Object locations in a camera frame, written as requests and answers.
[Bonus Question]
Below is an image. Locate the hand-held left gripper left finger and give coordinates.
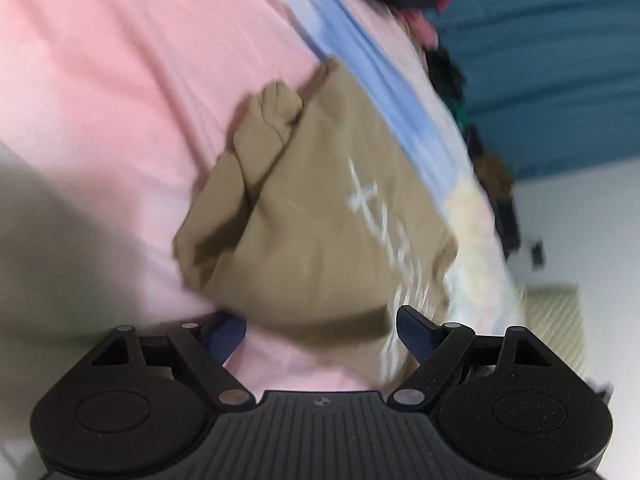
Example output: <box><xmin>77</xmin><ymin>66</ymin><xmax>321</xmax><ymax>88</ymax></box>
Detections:
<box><xmin>87</xmin><ymin>312</ymin><xmax>257</xmax><ymax>412</ymax></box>

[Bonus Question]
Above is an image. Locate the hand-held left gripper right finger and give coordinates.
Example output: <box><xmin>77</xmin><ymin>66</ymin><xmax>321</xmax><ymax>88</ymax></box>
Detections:
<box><xmin>386</xmin><ymin>305</ymin><xmax>550</xmax><ymax>412</ymax></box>

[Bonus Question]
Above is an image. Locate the khaki t-shirt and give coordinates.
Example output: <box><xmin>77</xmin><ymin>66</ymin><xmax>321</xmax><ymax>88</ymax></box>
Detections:
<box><xmin>172</xmin><ymin>57</ymin><xmax>460</xmax><ymax>391</ymax></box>

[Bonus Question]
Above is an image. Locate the black clothes heap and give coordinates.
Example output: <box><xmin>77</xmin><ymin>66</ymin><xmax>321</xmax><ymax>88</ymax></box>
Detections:
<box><xmin>425</xmin><ymin>45</ymin><xmax>468</xmax><ymax>116</ymax></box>

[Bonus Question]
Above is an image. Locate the beige striped cushion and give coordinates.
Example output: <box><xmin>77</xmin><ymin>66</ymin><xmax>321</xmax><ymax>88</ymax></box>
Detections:
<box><xmin>520</xmin><ymin>285</ymin><xmax>588</xmax><ymax>381</ymax></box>

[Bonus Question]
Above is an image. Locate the pastel bed sheet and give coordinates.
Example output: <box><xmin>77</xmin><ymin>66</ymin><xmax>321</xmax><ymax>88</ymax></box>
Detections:
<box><xmin>0</xmin><ymin>0</ymin><xmax>531</xmax><ymax>456</ymax></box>

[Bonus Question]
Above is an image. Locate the wide blue curtain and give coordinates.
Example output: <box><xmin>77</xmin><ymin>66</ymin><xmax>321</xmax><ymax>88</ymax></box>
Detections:
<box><xmin>435</xmin><ymin>0</ymin><xmax>640</xmax><ymax>181</ymax></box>

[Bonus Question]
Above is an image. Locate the pink garment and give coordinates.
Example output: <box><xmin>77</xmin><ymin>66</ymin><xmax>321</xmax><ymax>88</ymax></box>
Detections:
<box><xmin>400</xmin><ymin>7</ymin><xmax>440</xmax><ymax>47</ymax></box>

